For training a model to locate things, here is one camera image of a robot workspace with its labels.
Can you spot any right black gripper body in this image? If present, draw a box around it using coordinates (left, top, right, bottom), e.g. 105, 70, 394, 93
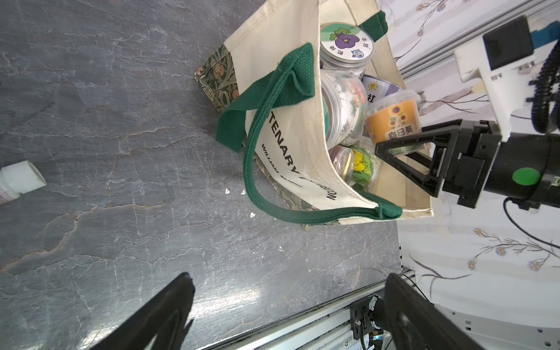
443, 120, 502, 209

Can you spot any cream canvas tote bag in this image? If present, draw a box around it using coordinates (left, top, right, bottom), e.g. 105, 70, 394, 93
195, 1, 433, 225

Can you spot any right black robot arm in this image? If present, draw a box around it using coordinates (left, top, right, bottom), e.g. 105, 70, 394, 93
375, 120, 559, 210

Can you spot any orange sunflower seed cup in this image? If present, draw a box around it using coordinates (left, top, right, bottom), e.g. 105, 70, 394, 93
365, 90, 421, 145

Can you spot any purple flower lid jar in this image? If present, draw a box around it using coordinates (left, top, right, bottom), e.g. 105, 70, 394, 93
319, 22, 375, 78

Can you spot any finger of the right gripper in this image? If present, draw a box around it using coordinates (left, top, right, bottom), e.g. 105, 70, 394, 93
375, 120, 462, 198

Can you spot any purple label metal can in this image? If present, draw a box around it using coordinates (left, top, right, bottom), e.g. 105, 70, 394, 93
362, 74, 401, 104

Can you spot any large strawberry label jar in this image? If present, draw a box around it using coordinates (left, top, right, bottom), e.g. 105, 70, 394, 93
320, 70, 368, 150

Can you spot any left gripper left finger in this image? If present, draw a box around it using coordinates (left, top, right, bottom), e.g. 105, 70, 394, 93
93, 272, 195, 349

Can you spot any yellow green seed cup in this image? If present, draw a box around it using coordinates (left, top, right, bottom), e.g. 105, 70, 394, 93
329, 145, 382, 188

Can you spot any black corrugated cable conduit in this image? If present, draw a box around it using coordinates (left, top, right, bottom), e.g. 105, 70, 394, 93
531, 38, 560, 134

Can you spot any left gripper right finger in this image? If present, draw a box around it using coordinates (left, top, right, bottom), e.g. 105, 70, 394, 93
384, 274, 481, 350

